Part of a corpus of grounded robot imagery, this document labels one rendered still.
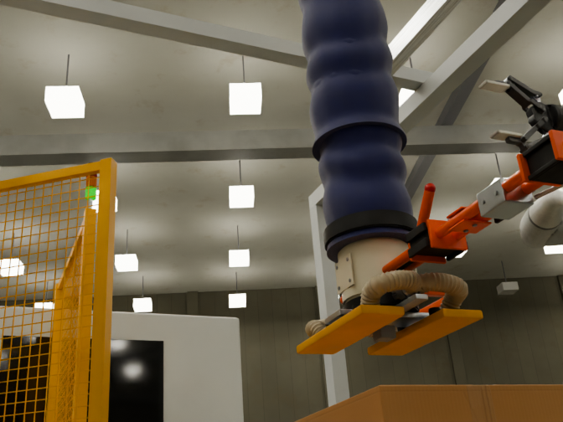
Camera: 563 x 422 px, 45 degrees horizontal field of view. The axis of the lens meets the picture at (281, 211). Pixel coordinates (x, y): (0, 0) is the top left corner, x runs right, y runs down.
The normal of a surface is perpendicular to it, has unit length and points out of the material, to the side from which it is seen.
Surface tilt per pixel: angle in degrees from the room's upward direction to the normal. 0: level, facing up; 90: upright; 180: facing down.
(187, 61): 180
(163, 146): 90
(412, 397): 90
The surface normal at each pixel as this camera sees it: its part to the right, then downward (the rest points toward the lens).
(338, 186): -0.63, -0.52
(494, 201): -0.93, -0.09
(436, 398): 0.34, -0.41
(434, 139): 0.07, -0.42
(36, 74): 0.07, 0.91
